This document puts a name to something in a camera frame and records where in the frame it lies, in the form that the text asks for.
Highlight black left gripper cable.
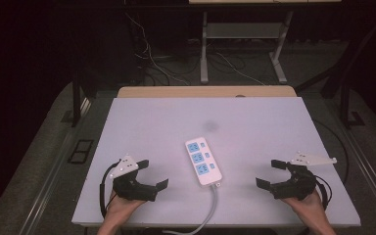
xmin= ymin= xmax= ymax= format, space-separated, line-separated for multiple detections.
xmin=99 ymin=162 xmax=119 ymax=219

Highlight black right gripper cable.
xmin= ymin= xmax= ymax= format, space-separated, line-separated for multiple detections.
xmin=314 ymin=175 xmax=334 ymax=211

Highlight person's left hand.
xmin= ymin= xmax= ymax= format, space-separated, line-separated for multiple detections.
xmin=105 ymin=190 xmax=147 ymax=223

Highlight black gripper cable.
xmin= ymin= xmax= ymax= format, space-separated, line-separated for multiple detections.
xmin=314 ymin=175 xmax=334 ymax=211
xmin=99 ymin=162 xmax=119 ymax=219

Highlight white power strip blue sockets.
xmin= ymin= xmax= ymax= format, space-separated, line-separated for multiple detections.
xmin=184 ymin=136 xmax=224 ymax=188

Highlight black floor frame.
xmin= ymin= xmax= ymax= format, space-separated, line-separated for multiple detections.
xmin=67 ymin=139 xmax=95 ymax=165

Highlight person's right hand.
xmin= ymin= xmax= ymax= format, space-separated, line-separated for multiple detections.
xmin=280 ymin=188 xmax=330 ymax=223

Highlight aluminium floor rail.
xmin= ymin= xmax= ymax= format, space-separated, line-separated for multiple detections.
xmin=345 ymin=128 xmax=376 ymax=224
xmin=19 ymin=97 xmax=93 ymax=235

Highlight white floor cable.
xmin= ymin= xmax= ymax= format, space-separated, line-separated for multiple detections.
xmin=124 ymin=12 xmax=191 ymax=86
xmin=214 ymin=51 xmax=266 ymax=86

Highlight grey power strip cable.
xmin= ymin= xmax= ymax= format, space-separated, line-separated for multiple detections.
xmin=162 ymin=183 xmax=220 ymax=235

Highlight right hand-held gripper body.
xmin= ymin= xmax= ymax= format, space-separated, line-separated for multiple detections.
xmin=270 ymin=150 xmax=338 ymax=202

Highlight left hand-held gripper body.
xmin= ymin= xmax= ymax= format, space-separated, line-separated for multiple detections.
xmin=109 ymin=155 xmax=160 ymax=202

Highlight black floor cable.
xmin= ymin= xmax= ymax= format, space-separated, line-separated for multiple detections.
xmin=312 ymin=118 xmax=351 ymax=184

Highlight white metal table frame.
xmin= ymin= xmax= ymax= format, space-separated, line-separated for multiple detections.
xmin=200 ymin=11 xmax=294 ymax=85

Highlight black metal stand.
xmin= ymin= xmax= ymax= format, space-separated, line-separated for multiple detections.
xmin=294 ymin=13 xmax=367 ymax=130
xmin=70 ymin=73 xmax=94 ymax=128

